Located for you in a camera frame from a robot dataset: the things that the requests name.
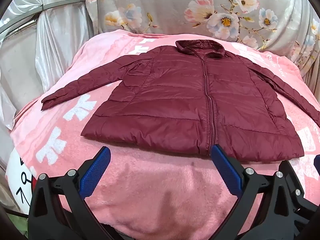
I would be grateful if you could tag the grey floral blanket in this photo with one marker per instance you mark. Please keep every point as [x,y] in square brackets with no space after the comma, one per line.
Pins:
[170,7]

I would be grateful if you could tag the grey metal rod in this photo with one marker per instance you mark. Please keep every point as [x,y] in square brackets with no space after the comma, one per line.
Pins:
[37,10]

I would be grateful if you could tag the maroon puffer jacket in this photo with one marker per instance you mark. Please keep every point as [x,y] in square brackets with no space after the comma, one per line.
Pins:
[175,97]

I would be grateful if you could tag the white satin curtain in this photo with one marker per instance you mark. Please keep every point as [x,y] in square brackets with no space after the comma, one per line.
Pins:
[25,65]

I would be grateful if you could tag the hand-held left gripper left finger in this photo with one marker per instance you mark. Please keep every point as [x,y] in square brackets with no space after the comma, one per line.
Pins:
[96,170]

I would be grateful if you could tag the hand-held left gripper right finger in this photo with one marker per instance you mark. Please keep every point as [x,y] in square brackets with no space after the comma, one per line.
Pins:
[226,170]

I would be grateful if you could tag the white cartoon face pillow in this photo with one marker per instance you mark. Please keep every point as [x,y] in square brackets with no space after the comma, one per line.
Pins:
[17,177]

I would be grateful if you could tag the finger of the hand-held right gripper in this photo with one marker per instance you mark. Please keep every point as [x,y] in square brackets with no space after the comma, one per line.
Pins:
[303,195]

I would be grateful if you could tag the pink fleece blanket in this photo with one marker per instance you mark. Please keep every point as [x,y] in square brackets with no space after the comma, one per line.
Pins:
[150,187]

